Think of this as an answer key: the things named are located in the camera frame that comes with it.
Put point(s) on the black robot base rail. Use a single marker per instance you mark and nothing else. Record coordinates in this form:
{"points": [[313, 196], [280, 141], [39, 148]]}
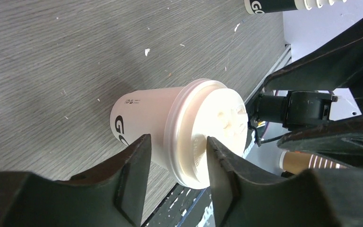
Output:
{"points": [[183, 207]]}

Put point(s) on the white paper coffee cup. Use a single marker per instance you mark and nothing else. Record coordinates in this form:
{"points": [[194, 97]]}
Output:
{"points": [[144, 112]]}

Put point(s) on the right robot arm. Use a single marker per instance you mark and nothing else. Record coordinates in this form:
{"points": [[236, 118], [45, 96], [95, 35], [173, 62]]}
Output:
{"points": [[319, 100]]}

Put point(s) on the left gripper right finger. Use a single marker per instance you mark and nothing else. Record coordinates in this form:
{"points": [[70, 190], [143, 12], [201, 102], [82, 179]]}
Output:
{"points": [[245, 195]]}

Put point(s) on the white plastic cup lid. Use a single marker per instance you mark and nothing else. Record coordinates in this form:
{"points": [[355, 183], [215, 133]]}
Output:
{"points": [[203, 108]]}

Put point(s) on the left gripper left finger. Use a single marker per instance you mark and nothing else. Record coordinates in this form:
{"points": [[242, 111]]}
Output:
{"points": [[110, 194]]}

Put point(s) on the stack of white paper cups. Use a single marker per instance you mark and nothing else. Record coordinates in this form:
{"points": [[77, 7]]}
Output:
{"points": [[271, 6]]}

